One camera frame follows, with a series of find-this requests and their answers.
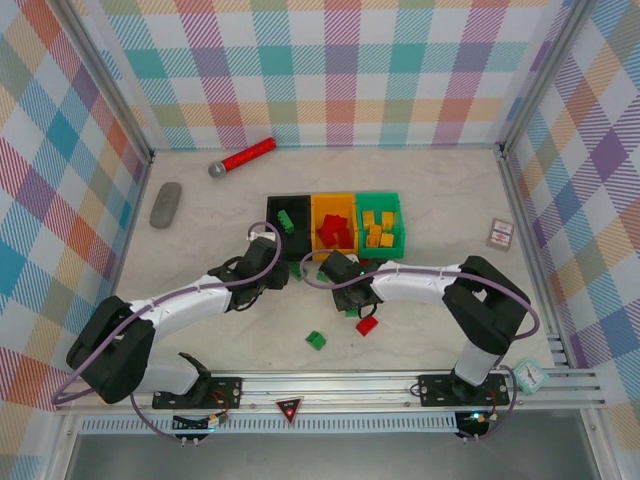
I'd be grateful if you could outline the white slotted cable duct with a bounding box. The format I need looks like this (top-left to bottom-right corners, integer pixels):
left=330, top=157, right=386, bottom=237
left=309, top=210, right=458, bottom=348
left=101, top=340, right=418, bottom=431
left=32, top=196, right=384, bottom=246
left=79, top=417, right=459, bottom=435

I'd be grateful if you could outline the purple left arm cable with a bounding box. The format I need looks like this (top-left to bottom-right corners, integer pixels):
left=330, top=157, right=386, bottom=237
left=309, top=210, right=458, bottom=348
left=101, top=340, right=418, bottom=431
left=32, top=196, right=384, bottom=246
left=51, top=221, right=284, bottom=444

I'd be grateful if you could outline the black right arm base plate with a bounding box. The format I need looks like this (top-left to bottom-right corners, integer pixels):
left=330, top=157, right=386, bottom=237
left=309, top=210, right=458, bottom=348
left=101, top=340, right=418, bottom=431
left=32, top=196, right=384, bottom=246
left=417, top=373, right=511, bottom=407

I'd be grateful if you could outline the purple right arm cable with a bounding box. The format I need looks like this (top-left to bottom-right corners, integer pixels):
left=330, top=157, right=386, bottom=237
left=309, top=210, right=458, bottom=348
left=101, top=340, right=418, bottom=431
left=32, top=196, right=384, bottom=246
left=301, top=249, right=540, bottom=444

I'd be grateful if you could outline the aluminium frame rail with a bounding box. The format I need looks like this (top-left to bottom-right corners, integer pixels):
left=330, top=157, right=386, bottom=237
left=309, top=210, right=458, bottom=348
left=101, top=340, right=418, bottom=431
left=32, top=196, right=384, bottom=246
left=54, top=369, right=609, bottom=415

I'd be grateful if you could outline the small card box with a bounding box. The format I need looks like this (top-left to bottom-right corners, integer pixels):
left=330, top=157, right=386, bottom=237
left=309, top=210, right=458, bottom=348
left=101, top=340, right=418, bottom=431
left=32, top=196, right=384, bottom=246
left=484, top=217, right=516, bottom=251

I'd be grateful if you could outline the small teal clock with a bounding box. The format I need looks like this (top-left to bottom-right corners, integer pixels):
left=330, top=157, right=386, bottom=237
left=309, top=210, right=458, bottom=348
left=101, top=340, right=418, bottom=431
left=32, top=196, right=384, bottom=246
left=514, top=358, right=550, bottom=398

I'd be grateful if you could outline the red triangle sign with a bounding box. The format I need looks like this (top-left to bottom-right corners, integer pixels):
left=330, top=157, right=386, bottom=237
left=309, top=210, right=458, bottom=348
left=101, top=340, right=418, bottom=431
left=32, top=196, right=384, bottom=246
left=275, top=395, right=305, bottom=422

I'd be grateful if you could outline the orange plastic bin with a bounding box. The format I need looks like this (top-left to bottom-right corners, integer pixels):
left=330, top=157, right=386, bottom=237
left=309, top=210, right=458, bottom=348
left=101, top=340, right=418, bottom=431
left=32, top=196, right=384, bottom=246
left=309, top=193, right=362, bottom=262

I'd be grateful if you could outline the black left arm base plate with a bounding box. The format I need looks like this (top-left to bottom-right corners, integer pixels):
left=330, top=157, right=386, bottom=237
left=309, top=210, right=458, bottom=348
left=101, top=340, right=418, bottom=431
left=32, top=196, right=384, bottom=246
left=151, top=375, right=244, bottom=410

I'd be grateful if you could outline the black plastic bin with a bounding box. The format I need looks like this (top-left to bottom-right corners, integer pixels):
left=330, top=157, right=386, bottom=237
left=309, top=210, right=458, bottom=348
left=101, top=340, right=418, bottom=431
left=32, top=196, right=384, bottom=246
left=265, top=194, right=315, bottom=264

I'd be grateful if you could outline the aluminium corner post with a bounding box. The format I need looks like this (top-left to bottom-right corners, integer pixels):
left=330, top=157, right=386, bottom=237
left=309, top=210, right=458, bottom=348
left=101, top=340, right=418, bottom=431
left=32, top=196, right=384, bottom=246
left=59, top=0, right=155, bottom=164
left=498, top=0, right=596, bottom=156

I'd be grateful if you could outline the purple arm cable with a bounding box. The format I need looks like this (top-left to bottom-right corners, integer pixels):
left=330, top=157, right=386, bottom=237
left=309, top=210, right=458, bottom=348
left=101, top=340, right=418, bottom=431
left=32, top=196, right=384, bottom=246
left=51, top=221, right=284, bottom=444
left=301, top=249, right=540, bottom=444

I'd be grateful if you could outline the green plastic bin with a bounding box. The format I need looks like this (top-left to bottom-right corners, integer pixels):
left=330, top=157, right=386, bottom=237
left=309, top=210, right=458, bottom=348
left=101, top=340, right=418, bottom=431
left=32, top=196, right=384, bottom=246
left=355, top=190, right=407, bottom=260

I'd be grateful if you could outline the aluminium side rail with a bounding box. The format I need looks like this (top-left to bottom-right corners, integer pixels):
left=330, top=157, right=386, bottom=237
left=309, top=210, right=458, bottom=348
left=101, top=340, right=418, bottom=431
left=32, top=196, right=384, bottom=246
left=497, top=143, right=574, bottom=374
left=89, top=149, right=155, bottom=374

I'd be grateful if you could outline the grey oval stone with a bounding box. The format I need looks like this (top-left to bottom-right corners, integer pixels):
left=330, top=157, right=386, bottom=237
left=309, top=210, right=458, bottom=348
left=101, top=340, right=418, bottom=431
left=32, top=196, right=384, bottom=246
left=149, top=181, right=183, bottom=230

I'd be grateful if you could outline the red toy microphone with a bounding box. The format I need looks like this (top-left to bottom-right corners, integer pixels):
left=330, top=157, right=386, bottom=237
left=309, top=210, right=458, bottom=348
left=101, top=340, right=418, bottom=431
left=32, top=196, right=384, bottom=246
left=208, top=138, right=278, bottom=179

